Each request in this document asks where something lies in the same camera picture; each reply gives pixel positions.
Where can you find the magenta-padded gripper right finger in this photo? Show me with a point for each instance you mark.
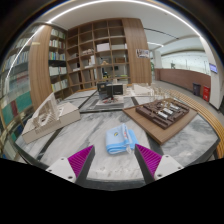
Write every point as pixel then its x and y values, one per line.
pixel 151 160

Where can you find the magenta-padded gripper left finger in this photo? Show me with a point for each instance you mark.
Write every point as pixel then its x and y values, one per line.
pixel 80 160

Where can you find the light blue cartoon towel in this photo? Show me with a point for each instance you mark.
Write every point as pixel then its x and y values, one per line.
pixel 116 141

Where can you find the cream white architectural model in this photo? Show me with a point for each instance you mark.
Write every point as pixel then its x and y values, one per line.
pixel 68 115

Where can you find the brown model on wooden board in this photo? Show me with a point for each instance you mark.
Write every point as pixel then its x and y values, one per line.
pixel 163 113

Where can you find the small white building model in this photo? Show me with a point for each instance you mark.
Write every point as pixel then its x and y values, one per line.
pixel 143 90

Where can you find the black box architectural model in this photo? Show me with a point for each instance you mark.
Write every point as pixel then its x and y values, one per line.
pixel 111 90

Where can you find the dark bin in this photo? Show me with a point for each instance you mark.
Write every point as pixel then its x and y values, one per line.
pixel 196 90

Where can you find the red box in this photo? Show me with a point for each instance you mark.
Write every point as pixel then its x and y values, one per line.
pixel 206 93

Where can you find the glass-front bookcase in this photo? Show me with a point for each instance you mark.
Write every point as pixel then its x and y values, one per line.
pixel 18 93

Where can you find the wooden shelf unit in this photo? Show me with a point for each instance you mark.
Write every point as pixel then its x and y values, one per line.
pixel 100 53

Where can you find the white wall sign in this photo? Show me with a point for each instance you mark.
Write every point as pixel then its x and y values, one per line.
pixel 142 53

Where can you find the wall screen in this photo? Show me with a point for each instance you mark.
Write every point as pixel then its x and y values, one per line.
pixel 213 68

